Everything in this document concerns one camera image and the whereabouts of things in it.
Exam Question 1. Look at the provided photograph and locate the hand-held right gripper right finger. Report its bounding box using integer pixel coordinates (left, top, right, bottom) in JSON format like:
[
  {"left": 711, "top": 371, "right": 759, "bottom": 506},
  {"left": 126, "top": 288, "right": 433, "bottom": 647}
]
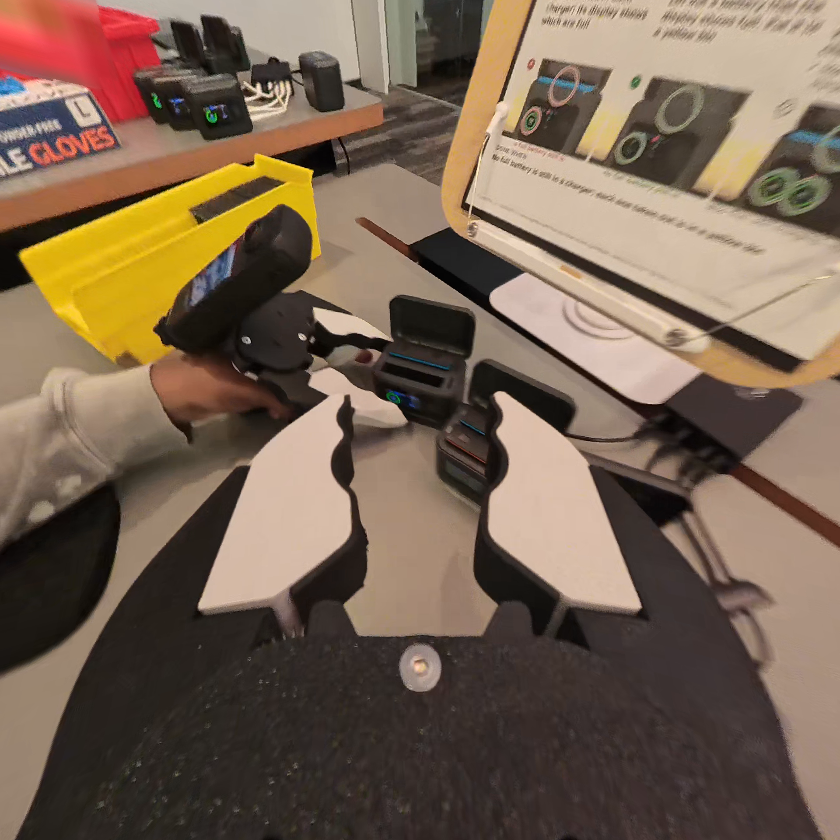
[{"left": 472, "top": 391, "right": 643, "bottom": 636}]

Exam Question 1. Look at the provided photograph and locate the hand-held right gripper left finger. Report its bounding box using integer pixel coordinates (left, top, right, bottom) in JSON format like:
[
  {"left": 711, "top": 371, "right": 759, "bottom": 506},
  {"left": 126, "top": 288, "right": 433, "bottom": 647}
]
[{"left": 197, "top": 394, "right": 370, "bottom": 637}]

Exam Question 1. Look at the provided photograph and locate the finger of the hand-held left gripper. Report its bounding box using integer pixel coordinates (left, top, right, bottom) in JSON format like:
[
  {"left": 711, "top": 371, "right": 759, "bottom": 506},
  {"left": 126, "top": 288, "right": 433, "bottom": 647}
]
[
  {"left": 307, "top": 367, "right": 409, "bottom": 429},
  {"left": 311, "top": 306, "right": 392, "bottom": 361}
]

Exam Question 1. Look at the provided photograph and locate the yellow plastic bin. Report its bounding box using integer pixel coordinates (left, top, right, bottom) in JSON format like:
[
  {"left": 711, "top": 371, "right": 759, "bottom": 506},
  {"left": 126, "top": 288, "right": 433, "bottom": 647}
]
[{"left": 18, "top": 153, "right": 324, "bottom": 367}]

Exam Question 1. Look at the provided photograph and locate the person's left forearm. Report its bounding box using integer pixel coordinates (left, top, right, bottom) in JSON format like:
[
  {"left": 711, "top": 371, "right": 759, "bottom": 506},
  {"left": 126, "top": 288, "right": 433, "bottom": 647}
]
[{"left": 0, "top": 364, "right": 193, "bottom": 549}]

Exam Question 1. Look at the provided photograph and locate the person's left hand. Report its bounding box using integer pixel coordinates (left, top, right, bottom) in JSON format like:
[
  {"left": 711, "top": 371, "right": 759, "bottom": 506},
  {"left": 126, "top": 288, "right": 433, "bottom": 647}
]
[{"left": 150, "top": 351, "right": 294, "bottom": 427}]

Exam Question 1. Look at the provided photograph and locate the white stand base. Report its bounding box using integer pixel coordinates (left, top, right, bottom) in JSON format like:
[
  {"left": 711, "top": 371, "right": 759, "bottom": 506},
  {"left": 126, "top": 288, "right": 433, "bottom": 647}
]
[{"left": 489, "top": 271, "right": 704, "bottom": 406}]

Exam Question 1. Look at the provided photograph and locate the black power adapter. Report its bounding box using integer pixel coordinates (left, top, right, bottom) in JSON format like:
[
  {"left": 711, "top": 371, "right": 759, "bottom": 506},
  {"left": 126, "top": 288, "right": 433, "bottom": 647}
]
[{"left": 298, "top": 51, "right": 346, "bottom": 113}]

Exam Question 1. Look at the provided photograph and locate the black power hub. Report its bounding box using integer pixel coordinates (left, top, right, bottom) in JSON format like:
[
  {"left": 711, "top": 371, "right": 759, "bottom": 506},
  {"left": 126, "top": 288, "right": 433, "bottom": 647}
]
[{"left": 663, "top": 375, "right": 807, "bottom": 462}]

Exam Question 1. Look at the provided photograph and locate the wooden display board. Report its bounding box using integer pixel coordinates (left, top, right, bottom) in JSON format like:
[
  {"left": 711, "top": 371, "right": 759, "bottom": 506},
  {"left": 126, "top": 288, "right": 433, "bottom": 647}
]
[{"left": 441, "top": 0, "right": 840, "bottom": 389}]

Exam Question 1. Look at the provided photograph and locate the red plastic bin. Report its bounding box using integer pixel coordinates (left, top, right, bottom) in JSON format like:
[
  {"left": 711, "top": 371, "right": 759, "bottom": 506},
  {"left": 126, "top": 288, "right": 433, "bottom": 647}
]
[{"left": 97, "top": 5, "right": 163, "bottom": 123}]

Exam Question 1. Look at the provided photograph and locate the blue white glove box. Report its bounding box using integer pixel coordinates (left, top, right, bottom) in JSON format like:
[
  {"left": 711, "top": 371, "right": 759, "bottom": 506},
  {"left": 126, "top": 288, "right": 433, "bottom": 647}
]
[{"left": 0, "top": 77, "right": 123, "bottom": 182}]

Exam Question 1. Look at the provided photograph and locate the black charging cable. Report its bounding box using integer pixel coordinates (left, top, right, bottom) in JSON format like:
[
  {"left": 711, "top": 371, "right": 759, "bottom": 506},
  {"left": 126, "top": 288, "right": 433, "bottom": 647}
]
[
  {"left": 564, "top": 428, "right": 665, "bottom": 447},
  {"left": 679, "top": 508, "right": 775, "bottom": 670}
]

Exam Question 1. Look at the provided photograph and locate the white cable bundle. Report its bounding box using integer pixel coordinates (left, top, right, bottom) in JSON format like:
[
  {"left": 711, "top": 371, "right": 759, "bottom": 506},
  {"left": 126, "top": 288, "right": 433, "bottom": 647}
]
[{"left": 243, "top": 59, "right": 294, "bottom": 123}]

